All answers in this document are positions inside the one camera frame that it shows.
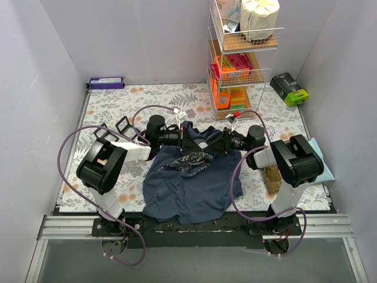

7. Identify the navy blue printed t-shirt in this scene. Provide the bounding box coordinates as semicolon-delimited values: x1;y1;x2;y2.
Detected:
142;120;244;224

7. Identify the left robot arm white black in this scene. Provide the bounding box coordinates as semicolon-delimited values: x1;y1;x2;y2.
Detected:
76;115;199;236

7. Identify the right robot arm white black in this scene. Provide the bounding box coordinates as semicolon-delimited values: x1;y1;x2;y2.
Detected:
204;125;324;234

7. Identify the black display case pink brooch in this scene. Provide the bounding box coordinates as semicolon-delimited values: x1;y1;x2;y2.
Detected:
115;116;137;140

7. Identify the black display case gold brooch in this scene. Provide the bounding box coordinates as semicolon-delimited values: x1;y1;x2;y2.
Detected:
93;123;111;140

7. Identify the orange box bottom left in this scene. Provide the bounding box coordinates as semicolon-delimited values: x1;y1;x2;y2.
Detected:
216;91;230;110

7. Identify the orange yellow box bottom front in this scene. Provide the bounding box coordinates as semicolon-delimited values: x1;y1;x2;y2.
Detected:
230;87;246;109

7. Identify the floral patterned table mat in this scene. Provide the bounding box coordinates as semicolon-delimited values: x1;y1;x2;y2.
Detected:
58;82;332;213

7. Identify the cassava chips bag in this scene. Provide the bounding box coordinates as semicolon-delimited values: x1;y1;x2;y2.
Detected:
264;138;335;195

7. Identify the black green box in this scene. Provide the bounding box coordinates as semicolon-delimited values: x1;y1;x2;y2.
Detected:
270;72;309;107

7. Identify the orange snack box upper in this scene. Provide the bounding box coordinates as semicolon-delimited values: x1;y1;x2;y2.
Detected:
214;55;236;73

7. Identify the magenta pink box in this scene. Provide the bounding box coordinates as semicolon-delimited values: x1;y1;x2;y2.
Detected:
228;53;253;71

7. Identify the purple flat box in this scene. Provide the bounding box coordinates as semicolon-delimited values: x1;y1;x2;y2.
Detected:
88;77;125;90

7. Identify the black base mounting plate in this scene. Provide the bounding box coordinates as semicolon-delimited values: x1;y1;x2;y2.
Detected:
91;212;303;249

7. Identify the teal blue box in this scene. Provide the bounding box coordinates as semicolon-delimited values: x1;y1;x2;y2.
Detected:
223;12;241;33

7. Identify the cream paper wrapped roll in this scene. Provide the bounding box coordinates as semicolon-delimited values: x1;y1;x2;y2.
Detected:
240;0;280;44

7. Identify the pink white carton top shelf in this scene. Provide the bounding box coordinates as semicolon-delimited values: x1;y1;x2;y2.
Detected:
212;0;242;23

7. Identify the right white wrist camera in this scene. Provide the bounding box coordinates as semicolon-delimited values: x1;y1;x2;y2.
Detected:
226;111;241;132

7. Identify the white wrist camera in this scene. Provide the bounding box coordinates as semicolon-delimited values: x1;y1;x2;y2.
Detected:
226;111;241;132
173;108;187;126

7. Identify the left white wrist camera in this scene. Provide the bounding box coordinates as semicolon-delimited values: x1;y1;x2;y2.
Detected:
173;108;187;126

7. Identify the white wire shelf rack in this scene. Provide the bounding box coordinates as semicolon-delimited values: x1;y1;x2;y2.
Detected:
207;1;284;121

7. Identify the aluminium rail frame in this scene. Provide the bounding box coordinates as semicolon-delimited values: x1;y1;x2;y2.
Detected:
24;85;369;283

